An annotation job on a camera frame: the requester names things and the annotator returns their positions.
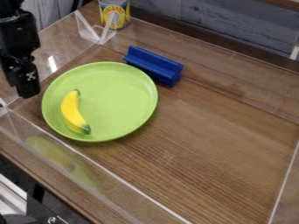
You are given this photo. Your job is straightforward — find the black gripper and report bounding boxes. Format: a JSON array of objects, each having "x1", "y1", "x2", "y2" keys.
[{"x1": 0, "y1": 10, "x2": 41, "y2": 99}]

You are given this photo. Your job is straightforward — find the yellow labelled tin can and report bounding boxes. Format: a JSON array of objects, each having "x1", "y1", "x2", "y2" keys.
[{"x1": 97, "y1": 0, "x2": 130, "y2": 30}]

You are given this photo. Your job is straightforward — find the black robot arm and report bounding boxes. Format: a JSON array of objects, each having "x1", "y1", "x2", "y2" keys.
[{"x1": 0, "y1": 0, "x2": 41, "y2": 98}]

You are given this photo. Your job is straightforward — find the clear acrylic corner bracket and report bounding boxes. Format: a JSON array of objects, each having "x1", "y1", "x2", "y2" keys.
[{"x1": 74, "y1": 10, "x2": 117, "y2": 46}]

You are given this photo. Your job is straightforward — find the blue plastic block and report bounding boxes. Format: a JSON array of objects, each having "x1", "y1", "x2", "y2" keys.
[{"x1": 124, "y1": 45, "x2": 182, "y2": 87}]

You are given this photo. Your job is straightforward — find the clear acrylic enclosure wall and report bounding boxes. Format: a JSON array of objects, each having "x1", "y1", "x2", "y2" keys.
[{"x1": 0, "y1": 4, "x2": 299, "y2": 224}]

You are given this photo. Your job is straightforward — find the yellow toy banana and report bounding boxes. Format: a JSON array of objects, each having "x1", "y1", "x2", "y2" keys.
[{"x1": 60, "y1": 89, "x2": 90, "y2": 135}]

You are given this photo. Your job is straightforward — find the green round plate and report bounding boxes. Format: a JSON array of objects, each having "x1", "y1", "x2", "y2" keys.
[{"x1": 41, "y1": 61, "x2": 158, "y2": 143}]

